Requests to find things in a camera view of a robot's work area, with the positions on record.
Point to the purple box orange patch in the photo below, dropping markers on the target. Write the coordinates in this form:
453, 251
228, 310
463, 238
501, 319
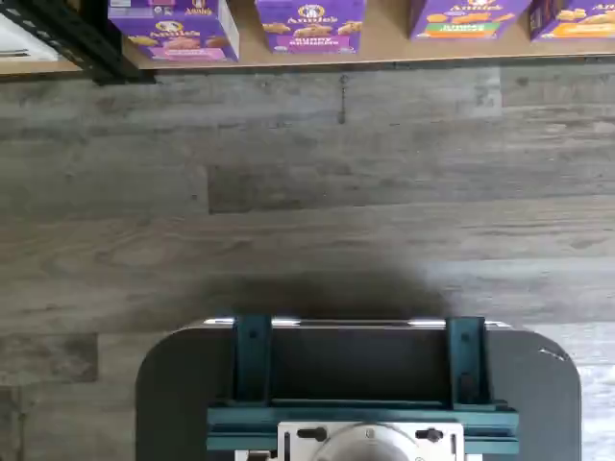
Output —
576, 19

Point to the teal metal mounting frame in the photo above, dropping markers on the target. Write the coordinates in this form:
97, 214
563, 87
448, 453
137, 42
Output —
250, 355

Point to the wooden shelf board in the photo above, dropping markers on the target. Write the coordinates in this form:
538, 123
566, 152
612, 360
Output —
38, 67
384, 48

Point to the purple box pink patch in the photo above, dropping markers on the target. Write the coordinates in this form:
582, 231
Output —
173, 29

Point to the dark grey base platform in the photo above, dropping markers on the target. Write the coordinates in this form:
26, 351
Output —
168, 384

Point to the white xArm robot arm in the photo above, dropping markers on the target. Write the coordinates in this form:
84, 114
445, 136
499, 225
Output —
365, 446

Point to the white patterned carton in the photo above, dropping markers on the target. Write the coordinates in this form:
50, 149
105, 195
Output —
24, 33

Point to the black metal shelf frame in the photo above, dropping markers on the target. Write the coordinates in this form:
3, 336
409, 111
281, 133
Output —
110, 62

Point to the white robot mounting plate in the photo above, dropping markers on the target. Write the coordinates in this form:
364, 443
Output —
293, 446

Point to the purple box green patch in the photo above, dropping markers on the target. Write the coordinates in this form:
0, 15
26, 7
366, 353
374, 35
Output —
466, 19

